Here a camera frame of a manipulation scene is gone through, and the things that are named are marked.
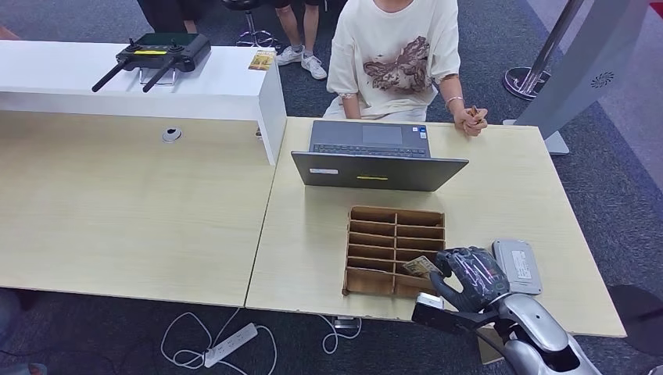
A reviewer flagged short white cable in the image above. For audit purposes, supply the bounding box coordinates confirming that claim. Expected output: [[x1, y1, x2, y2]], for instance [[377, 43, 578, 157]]
[[318, 314, 363, 355]]

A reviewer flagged wooden card organizer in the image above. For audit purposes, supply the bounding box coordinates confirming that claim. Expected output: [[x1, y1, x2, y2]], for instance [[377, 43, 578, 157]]
[[342, 205, 447, 304]]

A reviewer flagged grey card reader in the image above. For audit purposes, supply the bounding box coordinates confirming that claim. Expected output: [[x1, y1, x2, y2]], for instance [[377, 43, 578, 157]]
[[490, 238, 544, 297]]

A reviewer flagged grey kiosk stand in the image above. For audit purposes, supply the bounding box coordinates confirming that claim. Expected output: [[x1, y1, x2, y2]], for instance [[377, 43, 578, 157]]
[[504, 0, 663, 156]]

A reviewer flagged long white cable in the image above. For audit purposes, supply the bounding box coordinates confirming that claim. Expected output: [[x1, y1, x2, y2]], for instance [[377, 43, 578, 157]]
[[159, 308, 278, 375]]

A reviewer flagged white counter shelf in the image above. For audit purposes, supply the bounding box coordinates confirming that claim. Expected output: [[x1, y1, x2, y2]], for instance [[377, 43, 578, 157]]
[[0, 39, 288, 166]]

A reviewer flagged metal wire stand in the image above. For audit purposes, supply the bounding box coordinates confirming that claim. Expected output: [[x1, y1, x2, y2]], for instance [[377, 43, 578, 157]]
[[138, 67, 177, 87]]

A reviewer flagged chrome stool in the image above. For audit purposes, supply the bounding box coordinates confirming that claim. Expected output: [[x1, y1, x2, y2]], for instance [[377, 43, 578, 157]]
[[221, 0, 283, 50]]

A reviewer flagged black round base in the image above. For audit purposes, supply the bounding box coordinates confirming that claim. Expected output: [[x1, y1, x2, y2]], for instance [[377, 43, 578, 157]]
[[608, 285, 663, 358]]

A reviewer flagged black remote controller with antennas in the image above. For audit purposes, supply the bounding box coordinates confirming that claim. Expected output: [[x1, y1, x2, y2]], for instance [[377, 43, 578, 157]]
[[91, 32, 213, 95]]

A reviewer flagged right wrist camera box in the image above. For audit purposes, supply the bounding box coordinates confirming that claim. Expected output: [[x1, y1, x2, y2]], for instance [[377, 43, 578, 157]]
[[411, 292, 501, 335]]

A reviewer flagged white power strip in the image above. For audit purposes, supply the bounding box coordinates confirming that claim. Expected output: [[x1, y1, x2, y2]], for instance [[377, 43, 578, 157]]
[[203, 323, 259, 369]]

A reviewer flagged chrome stanchion post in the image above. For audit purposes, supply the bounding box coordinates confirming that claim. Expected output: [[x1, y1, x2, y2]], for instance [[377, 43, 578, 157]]
[[503, 0, 589, 102]]

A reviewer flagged hotel room key card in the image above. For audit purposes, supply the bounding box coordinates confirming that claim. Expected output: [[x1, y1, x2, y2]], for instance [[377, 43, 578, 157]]
[[402, 255, 443, 279]]

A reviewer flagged person's left hand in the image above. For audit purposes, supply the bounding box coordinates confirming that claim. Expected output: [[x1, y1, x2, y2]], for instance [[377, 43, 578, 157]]
[[453, 105, 489, 138]]

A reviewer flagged grey laptop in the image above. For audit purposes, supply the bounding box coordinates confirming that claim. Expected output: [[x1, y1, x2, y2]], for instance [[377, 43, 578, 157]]
[[291, 120, 471, 193]]

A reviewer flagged person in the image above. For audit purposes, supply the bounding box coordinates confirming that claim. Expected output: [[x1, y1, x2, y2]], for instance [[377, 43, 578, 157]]
[[135, 0, 200, 34], [321, 0, 468, 123], [0, 289, 48, 375], [274, 0, 328, 81]]

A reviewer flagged yellow printed card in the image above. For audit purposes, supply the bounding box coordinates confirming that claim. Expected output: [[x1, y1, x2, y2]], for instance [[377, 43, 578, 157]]
[[248, 49, 277, 71]]

